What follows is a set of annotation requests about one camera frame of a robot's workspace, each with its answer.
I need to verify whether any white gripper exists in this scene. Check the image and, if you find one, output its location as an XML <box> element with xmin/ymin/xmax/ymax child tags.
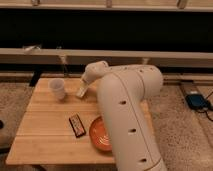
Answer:
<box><xmin>76</xmin><ymin>61</ymin><xmax>109</xmax><ymax>98</ymax></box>

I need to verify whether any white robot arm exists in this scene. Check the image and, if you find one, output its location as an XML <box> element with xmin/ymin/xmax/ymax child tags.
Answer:
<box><xmin>76</xmin><ymin>61</ymin><xmax>167</xmax><ymax>171</ymax></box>

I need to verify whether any white plastic cup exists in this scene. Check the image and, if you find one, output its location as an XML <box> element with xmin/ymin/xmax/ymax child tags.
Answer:
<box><xmin>48</xmin><ymin>78</ymin><xmax>66</xmax><ymax>100</ymax></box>

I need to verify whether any dark chocolate bar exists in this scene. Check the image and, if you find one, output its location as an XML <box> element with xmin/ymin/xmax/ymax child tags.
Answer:
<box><xmin>69</xmin><ymin>115</ymin><xmax>86</xmax><ymax>138</ymax></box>

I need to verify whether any orange bowl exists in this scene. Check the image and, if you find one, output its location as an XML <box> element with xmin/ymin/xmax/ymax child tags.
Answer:
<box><xmin>89</xmin><ymin>116</ymin><xmax>112</xmax><ymax>152</ymax></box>

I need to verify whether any blue device on floor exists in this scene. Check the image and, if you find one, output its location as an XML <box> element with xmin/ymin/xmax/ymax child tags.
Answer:
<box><xmin>185</xmin><ymin>94</ymin><xmax>210</xmax><ymax>110</ymax></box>

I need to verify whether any white horizontal rail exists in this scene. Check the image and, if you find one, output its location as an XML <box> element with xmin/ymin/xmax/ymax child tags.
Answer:
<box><xmin>0</xmin><ymin>48</ymin><xmax>213</xmax><ymax>68</ymax></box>

